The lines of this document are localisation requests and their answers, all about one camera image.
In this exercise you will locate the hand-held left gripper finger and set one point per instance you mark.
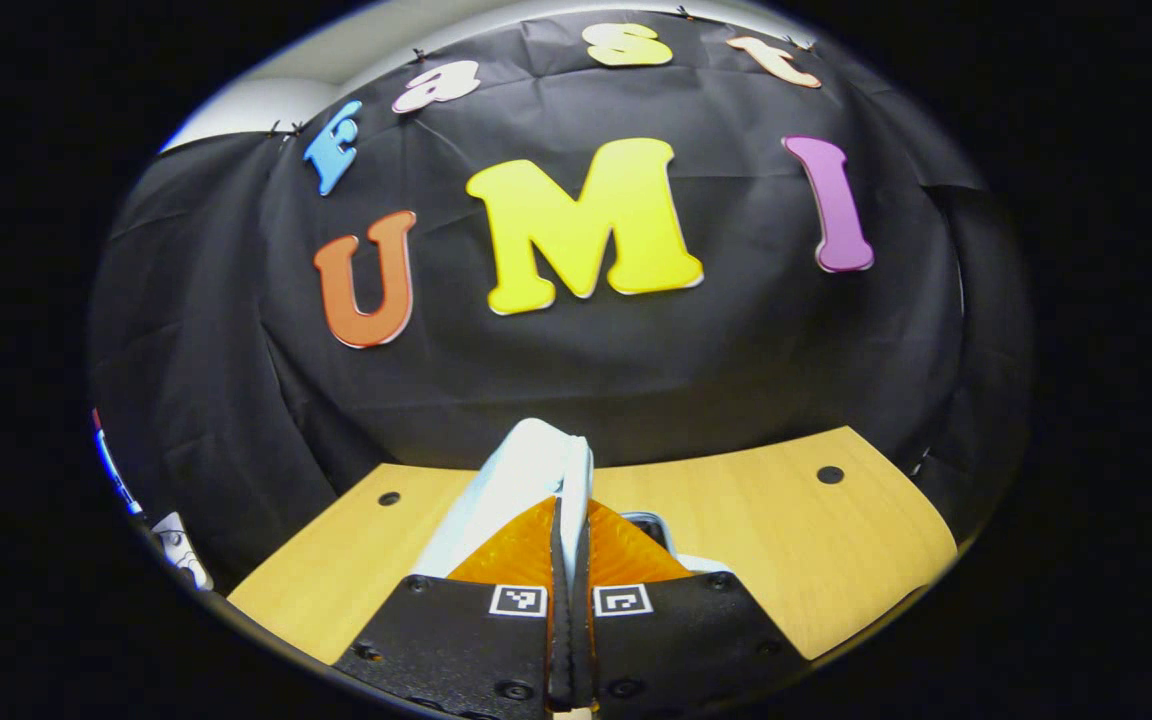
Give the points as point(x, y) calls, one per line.
point(561, 620)
point(582, 620)

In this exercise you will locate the light blue suitcase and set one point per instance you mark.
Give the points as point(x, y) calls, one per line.
point(526, 470)

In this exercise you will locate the black backdrop cloth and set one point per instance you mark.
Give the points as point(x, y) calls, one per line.
point(636, 370)

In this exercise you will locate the white object with dark marks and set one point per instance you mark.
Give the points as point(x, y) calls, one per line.
point(181, 550)

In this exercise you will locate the white blue striped object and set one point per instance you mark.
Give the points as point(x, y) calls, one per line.
point(116, 470)

